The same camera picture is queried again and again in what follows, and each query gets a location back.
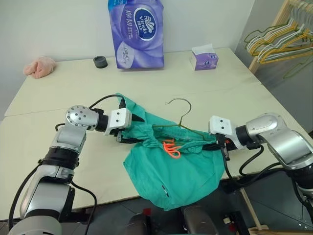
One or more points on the wooden table leg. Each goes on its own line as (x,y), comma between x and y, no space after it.
(250,208)

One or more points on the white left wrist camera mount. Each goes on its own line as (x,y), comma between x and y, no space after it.
(118,118)

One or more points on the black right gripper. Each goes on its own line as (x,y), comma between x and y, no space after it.
(223,143)

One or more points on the pink cloth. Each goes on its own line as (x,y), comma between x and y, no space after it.
(39,67)

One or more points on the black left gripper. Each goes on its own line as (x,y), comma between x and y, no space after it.
(127,129)

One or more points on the dark rounded shape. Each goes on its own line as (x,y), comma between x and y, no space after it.
(139,225)
(199,220)

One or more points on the olive hanger on rack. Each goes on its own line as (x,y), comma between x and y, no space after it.
(249,36)

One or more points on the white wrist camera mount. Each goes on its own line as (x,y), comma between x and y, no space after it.
(118,118)
(222,126)

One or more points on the green shorts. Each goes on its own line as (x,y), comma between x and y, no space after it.
(176,176)

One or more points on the small purple tissue box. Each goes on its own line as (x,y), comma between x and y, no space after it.
(205,61)

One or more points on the small red block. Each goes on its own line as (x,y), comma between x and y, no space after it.
(146,212)

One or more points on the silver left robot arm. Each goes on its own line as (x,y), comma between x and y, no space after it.
(46,176)

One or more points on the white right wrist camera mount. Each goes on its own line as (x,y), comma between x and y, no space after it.
(222,126)

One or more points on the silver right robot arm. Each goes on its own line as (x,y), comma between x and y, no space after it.
(281,139)

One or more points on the wooden clothes rack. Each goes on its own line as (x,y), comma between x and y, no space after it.
(267,41)

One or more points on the large purple tissue pack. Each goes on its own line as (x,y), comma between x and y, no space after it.
(137,36)

